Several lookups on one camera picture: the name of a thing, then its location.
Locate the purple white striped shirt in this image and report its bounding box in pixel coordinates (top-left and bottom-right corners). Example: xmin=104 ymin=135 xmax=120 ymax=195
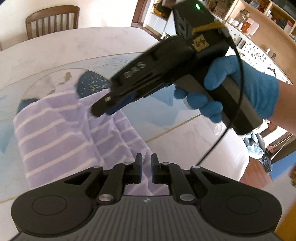
xmin=13 ymin=86 xmax=169 ymax=195

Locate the bare right forearm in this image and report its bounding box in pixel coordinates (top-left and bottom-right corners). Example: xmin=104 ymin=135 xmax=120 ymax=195
xmin=270 ymin=81 xmax=296 ymax=136

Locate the blue gloved right hand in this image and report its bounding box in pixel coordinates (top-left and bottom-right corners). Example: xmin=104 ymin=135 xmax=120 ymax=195
xmin=174 ymin=56 xmax=280 ymax=123

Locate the brown wooden chair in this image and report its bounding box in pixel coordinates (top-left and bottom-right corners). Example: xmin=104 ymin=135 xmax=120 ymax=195
xmin=25 ymin=5 xmax=80 ymax=40

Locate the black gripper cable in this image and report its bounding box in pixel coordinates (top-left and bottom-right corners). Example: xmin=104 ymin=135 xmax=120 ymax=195
xmin=196 ymin=29 xmax=245 ymax=163

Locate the wooden wall shelf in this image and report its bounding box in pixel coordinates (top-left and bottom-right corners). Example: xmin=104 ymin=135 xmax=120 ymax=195
xmin=205 ymin=1 xmax=295 ymax=84

